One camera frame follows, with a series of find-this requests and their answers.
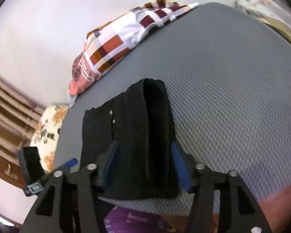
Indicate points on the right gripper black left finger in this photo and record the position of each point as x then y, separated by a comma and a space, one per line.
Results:
68, 202

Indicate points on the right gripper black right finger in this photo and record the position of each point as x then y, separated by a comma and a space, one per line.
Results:
238, 212

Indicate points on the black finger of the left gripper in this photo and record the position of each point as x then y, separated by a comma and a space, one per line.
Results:
69, 164

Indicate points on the black denim pants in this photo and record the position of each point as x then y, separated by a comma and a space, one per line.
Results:
140, 120

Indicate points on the purple patterned clothing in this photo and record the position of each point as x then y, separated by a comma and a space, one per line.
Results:
125, 220

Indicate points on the white floral orange pillow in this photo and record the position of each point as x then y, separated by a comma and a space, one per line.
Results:
46, 135

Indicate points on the beige striped curtain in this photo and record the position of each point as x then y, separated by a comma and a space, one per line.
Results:
19, 117

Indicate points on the light blue white cloth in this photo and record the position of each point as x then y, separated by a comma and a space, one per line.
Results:
72, 99

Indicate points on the pink and plaid folded blanket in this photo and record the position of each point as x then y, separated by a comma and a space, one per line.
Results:
106, 45

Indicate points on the grey mesh mattress pad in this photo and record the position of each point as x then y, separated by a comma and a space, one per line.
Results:
228, 79

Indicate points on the white dotted fabric pile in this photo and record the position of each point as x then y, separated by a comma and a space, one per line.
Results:
277, 9

